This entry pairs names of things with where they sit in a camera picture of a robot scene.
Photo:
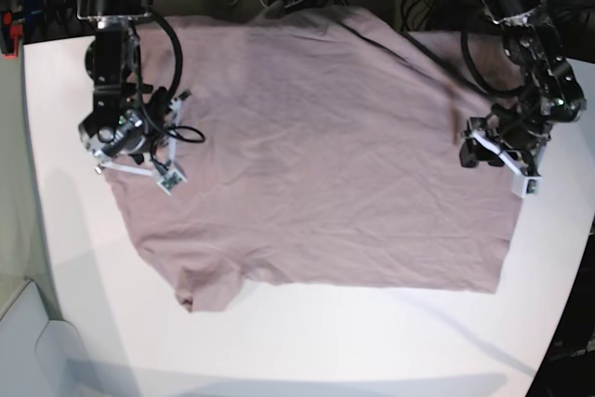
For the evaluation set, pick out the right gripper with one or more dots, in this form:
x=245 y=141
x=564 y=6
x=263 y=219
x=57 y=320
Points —
x=151 y=132

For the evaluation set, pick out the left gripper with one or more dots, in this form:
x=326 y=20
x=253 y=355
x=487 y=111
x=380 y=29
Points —
x=521 y=135

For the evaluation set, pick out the mauve t-shirt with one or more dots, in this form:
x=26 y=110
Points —
x=331 y=157

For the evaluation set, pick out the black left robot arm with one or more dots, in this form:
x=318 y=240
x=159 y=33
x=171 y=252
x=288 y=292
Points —
x=549 y=94

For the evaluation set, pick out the red and black clamp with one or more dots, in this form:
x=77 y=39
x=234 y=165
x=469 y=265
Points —
x=12 y=28

